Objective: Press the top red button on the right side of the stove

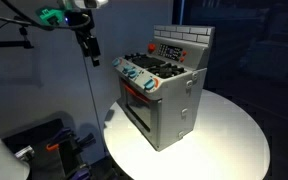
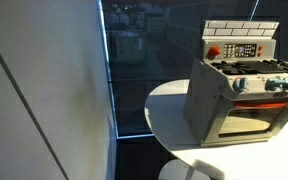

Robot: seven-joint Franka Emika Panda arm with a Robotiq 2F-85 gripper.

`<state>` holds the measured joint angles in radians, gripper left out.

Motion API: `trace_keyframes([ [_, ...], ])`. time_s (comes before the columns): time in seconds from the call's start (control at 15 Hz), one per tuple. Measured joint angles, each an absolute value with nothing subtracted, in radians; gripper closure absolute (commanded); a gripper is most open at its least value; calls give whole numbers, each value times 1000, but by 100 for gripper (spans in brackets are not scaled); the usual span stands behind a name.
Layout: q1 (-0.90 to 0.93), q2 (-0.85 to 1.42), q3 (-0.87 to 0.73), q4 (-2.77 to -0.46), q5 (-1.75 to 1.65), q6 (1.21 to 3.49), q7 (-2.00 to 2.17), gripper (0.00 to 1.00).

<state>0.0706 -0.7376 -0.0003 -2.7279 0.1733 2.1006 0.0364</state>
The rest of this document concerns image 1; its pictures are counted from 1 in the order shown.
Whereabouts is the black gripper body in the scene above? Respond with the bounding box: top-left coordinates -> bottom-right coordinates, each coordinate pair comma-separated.
74,9 -> 97,43

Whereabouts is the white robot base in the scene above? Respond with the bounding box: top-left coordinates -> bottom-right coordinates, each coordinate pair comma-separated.
0,117 -> 31,180

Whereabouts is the large red stove button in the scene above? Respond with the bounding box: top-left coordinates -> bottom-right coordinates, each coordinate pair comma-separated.
147,43 -> 157,54

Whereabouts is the black stove keypad panel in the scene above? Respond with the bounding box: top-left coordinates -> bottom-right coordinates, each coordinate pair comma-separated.
157,43 -> 184,62

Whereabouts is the grey toy stove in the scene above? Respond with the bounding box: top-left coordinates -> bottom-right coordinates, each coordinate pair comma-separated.
111,24 -> 216,153

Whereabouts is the dark clamp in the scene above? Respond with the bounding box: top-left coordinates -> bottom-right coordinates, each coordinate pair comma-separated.
77,132 -> 97,148

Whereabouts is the purple clamp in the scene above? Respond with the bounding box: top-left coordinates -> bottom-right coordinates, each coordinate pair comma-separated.
68,166 -> 92,180
52,127 -> 74,144

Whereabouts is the blue vertical strip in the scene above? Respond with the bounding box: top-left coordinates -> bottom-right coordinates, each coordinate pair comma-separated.
178,0 -> 186,26

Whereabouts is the black box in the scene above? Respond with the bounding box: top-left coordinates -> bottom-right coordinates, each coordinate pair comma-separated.
2,118 -> 85,180

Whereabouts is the silver metal part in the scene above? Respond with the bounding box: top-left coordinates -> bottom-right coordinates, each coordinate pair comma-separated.
14,145 -> 36,163

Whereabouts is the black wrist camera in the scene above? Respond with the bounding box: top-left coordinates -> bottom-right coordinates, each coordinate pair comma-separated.
64,10 -> 85,27

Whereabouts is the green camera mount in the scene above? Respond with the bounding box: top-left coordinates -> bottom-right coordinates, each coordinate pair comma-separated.
36,7 -> 66,27

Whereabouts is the red oven door handle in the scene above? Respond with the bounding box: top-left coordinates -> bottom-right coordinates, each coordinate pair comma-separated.
121,80 -> 152,104

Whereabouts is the black cable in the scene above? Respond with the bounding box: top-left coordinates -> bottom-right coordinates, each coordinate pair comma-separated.
0,0 -> 92,32

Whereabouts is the black camera stand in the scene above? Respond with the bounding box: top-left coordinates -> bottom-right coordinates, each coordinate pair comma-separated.
0,24 -> 35,50

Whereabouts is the orange clamp handle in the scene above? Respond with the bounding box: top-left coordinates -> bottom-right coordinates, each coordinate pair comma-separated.
45,142 -> 60,153

